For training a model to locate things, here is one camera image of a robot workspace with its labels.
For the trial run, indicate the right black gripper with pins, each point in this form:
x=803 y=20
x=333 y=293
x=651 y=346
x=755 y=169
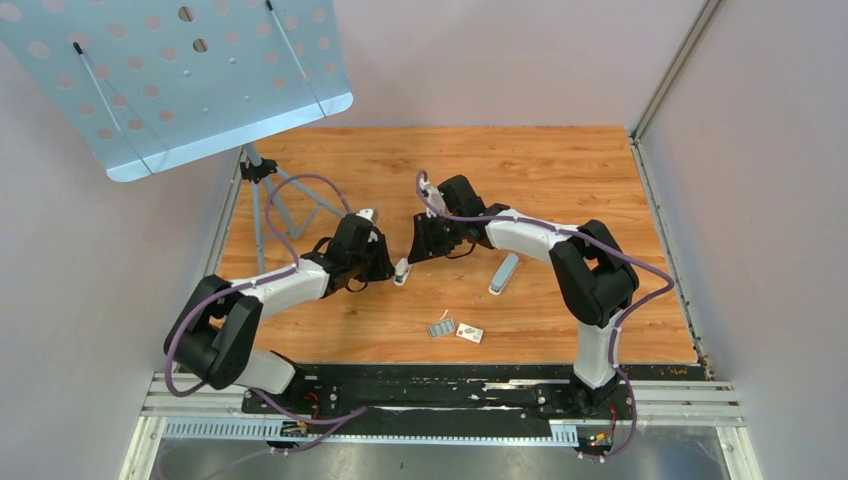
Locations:
x=425 y=246

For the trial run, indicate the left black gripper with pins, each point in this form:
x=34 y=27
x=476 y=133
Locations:
x=383 y=268

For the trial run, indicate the small white stapler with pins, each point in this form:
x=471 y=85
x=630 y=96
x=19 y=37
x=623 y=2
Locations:
x=401 y=272

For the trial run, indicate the grey white stapler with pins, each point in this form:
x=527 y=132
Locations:
x=503 y=274

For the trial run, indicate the white staple box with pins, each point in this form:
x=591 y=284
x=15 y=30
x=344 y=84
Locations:
x=469 y=333

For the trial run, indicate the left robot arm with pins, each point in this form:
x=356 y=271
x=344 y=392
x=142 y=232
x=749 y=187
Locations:
x=213 y=337

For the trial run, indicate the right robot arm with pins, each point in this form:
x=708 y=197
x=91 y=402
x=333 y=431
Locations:
x=596 y=282

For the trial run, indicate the blue perforated music stand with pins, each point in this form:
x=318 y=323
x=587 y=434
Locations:
x=122 y=121

